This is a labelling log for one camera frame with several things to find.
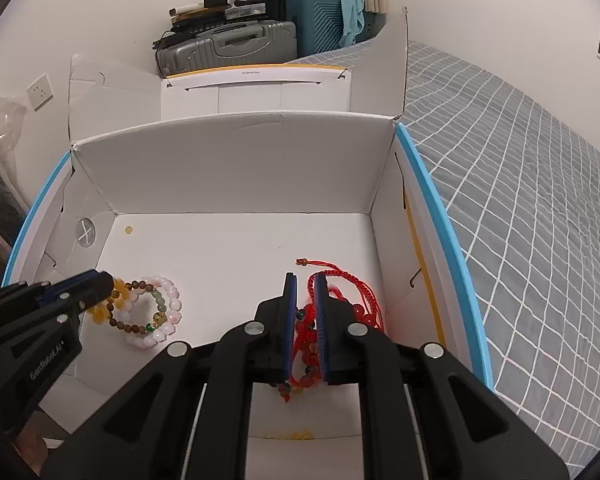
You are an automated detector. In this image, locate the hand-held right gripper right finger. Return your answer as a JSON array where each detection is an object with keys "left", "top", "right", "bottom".
[{"left": 315, "top": 270, "right": 569, "bottom": 480}]

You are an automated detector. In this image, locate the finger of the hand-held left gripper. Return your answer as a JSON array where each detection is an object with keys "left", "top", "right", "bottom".
[
  {"left": 0, "top": 270, "right": 98, "bottom": 313},
  {"left": 0, "top": 272, "right": 117, "bottom": 348}
]

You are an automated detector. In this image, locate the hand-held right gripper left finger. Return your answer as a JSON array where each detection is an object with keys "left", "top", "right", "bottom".
[{"left": 41, "top": 272, "right": 298, "bottom": 480}]

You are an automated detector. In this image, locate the red bead bracelet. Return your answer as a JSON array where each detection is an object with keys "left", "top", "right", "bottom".
[{"left": 291, "top": 304, "right": 382, "bottom": 392}]

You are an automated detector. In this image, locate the yellow bead bracelet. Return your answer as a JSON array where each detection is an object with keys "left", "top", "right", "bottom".
[{"left": 84, "top": 280, "right": 137, "bottom": 324}]

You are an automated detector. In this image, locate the brown and green bead bracelet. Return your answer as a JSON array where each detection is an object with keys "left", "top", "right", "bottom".
[{"left": 106, "top": 280, "right": 169, "bottom": 336}]

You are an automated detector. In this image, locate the red cord bracelet gold charm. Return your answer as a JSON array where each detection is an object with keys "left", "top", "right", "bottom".
[{"left": 296, "top": 258, "right": 384, "bottom": 332}]

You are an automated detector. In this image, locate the pink bead bracelet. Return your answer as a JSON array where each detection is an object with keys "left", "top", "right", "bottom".
[{"left": 124, "top": 274, "right": 184, "bottom": 351}]

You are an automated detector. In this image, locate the white cardboard box yellow-blue outside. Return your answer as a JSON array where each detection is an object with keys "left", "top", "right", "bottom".
[{"left": 2, "top": 7, "right": 496, "bottom": 442}]

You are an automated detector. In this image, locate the person's left hand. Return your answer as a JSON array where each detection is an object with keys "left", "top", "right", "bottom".
[{"left": 11, "top": 432, "right": 49, "bottom": 476}]

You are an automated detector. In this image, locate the clear plastic bag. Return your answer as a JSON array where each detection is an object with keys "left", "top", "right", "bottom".
[{"left": 0, "top": 94, "right": 32, "bottom": 263}]

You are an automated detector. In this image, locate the grey checked bedsheet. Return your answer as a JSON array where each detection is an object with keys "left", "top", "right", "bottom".
[{"left": 285, "top": 39, "right": 600, "bottom": 462}]

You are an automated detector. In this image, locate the grey suitcase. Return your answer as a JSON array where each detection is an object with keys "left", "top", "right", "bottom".
[{"left": 154, "top": 20, "right": 299, "bottom": 79}]

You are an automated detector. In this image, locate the stack of flat dark cases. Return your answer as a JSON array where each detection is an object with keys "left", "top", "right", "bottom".
[{"left": 167, "top": 0, "right": 269, "bottom": 37}]

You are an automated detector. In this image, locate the teal suitcase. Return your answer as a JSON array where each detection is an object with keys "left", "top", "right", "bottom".
[{"left": 285, "top": 0, "right": 367, "bottom": 59}]

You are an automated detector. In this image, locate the dark blue storage box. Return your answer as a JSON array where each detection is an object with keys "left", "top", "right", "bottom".
[{"left": 362, "top": 9, "right": 389, "bottom": 42}]

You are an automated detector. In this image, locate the teal cloth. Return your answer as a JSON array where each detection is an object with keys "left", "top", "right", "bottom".
[{"left": 337, "top": 0, "right": 366, "bottom": 47}]

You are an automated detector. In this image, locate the white wall socket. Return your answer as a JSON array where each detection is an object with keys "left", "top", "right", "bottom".
[{"left": 26, "top": 73, "right": 55, "bottom": 111}]

